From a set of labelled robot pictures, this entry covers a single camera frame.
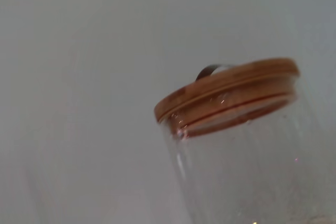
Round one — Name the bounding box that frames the wooden jar lid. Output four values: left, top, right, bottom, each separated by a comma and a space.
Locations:
153, 57, 300, 138

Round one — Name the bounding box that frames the glass water dispenser jar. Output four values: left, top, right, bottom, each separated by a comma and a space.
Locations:
157, 95, 336, 224

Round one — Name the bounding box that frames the metal lid handle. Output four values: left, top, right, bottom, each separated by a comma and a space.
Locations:
195, 63, 234, 81

